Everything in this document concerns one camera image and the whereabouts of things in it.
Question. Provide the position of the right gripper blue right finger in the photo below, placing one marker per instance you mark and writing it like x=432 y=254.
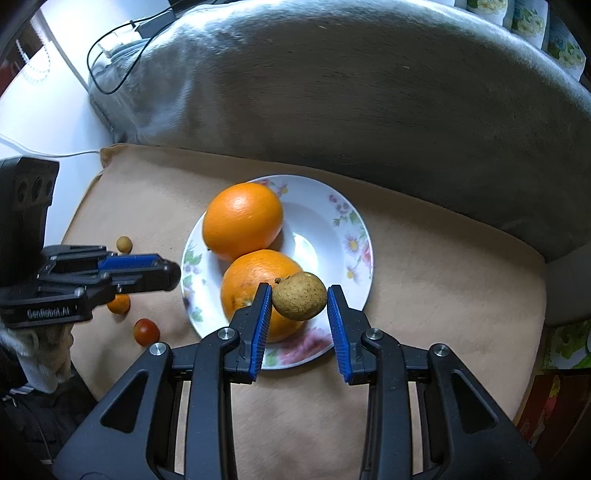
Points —
x=428 y=416

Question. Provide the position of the refill pouch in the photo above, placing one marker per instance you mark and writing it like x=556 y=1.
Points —
x=528 y=19
x=493 y=11
x=564 y=48

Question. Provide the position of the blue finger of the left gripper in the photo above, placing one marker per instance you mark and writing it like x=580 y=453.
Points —
x=128 y=262
x=157 y=275

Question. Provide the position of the smooth large orange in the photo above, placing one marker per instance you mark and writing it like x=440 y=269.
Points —
x=243 y=218

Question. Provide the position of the small tangerine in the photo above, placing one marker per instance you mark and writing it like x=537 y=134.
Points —
x=120 y=305

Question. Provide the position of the red cherry tomato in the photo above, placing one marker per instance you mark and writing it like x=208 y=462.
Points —
x=145 y=332

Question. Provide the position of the longan brown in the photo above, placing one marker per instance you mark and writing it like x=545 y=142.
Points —
x=124 y=244
x=299 y=297

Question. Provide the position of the grey folded blanket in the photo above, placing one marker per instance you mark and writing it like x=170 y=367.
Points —
x=414 y=96

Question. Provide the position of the white floral plate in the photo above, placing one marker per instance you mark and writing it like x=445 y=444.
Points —
x=322 y=232

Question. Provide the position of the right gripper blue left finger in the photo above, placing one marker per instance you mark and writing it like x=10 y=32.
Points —
x=130 y=432

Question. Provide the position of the black power adapter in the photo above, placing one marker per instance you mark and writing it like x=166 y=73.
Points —
x=152 y=27

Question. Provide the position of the green snack package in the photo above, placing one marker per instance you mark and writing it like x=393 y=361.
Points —
x=568 y=347

